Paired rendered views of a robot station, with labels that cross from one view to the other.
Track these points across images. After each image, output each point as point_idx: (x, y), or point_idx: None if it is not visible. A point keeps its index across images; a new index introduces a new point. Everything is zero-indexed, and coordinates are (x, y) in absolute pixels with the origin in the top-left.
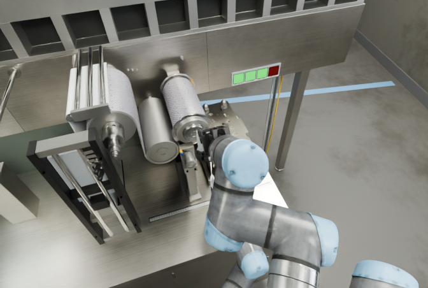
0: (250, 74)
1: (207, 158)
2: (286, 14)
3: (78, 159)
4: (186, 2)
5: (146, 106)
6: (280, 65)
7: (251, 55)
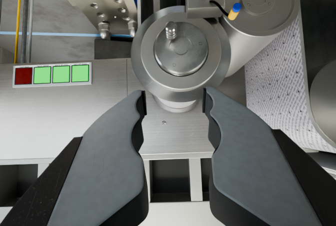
0: (61, 76)
1: None
2: (12, 163)
3: None
4: (150, 191)
5: (233, 71)
6: (12, 84)
7: (61, 107)
